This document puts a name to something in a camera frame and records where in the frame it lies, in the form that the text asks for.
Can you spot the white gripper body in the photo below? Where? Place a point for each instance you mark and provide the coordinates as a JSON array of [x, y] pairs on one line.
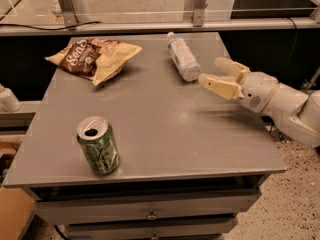
[[259, 91]]

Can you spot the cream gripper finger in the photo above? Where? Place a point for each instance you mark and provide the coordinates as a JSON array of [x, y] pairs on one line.
[[225, 87], [232, 71]]

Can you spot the clear plastic water bottle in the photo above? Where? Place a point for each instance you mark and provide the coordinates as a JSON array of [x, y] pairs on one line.
[[183, 58]]

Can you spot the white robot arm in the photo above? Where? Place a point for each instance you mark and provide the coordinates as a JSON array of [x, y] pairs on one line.
[[295, 113]]

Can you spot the brown and cream chip bag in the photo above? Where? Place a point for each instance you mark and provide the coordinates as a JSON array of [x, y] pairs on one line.
[[95, 59]]

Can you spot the green soda can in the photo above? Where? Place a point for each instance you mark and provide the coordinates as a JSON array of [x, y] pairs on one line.
[[96, 139]]

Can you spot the upper drawer knob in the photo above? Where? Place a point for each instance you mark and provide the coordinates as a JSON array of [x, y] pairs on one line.
[[151, 216]]

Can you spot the drawer knob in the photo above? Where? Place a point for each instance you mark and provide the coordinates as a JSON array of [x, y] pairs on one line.
[[151, 216], [154, 237]]

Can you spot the lower drawer knob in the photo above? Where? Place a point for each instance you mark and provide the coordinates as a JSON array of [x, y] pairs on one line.
[[154, 237]]

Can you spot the white pipe at left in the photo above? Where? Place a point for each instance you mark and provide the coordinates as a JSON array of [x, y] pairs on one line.
[[8, 99]]

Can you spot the brown cardboard box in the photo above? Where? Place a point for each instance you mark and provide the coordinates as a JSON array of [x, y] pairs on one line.
[[15, 213]]

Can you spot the right metal bracket post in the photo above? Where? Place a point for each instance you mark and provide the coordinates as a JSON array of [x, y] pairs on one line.
[[199, 7]]

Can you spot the metal bracket post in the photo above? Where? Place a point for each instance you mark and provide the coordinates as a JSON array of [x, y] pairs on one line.
[[199, 7], [68, 12]]

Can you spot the left metal bracket post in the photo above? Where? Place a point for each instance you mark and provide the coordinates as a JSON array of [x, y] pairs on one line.
[[68, 12]]

